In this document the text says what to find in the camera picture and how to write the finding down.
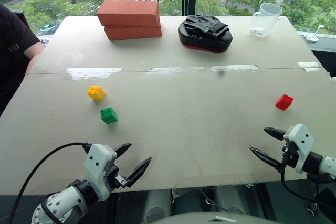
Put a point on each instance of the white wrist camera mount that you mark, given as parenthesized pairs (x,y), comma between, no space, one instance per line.
(98,166)
(302,142)

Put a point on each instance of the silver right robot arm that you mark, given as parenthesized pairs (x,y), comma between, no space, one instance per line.
(326,167)

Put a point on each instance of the red clay brick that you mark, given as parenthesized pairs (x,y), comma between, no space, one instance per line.
(130,12)
(132,32)

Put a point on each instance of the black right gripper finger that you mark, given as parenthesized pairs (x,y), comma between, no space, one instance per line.
(275,132)
(267,159)

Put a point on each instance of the grey robot torso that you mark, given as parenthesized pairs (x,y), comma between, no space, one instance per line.
(215,218)

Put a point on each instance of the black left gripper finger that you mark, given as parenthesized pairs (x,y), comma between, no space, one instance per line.
(123,150)
(139,171)

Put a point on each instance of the yellow toy brick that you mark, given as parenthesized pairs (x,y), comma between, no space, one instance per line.
(95,93)

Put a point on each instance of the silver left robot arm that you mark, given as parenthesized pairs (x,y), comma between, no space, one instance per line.
(65,203)

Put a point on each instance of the black boxing focus pad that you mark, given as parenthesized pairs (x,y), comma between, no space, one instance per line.
(204,36)

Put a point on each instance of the person in black t-shirt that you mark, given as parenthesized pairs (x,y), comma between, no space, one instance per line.
(13,51)

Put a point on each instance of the green toy brick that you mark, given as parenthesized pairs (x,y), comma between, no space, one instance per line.
(108,115)

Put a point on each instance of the clear plastic measuring jug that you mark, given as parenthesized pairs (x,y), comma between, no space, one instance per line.
(263,20)

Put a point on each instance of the dark rounded robot legs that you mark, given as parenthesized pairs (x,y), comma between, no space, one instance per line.
(194,200)

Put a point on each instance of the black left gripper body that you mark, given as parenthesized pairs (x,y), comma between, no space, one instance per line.
(118,179)

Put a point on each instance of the red toy brick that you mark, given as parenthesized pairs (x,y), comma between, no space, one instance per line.
(283,102)

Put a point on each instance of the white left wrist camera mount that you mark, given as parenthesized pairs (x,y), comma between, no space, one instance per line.
(98,166)

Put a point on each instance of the white suction hook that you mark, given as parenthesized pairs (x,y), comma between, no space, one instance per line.
(313,37)

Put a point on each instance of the clear tape strip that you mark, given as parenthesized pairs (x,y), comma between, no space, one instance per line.
(199,69)
(309,66)
(92,73)

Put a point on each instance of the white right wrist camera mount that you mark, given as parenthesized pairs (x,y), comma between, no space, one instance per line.
(302,142)

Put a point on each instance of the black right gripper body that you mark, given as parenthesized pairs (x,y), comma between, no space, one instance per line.
(290,157)

